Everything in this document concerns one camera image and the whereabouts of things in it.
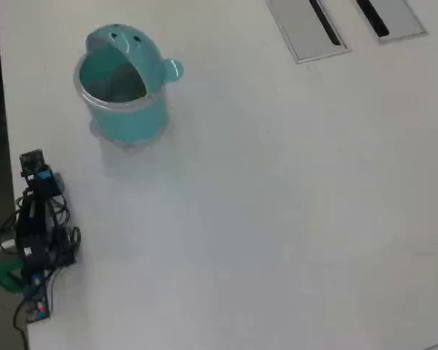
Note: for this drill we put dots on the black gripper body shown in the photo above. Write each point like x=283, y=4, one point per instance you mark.
x=45, y=182

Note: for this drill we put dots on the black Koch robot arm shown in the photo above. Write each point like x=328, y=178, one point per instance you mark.
x=36, y=222

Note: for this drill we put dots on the teal whale-shaped bin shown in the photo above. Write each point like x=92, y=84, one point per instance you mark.
x=127, y=120

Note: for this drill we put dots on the white curved plastic piece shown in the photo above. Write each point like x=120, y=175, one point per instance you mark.
x=0, y=251

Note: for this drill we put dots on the green table clamp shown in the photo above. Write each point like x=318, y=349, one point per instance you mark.
x=5, y=273

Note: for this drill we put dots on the blue controller circuit board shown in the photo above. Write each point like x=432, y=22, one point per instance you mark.
x=36, y=302

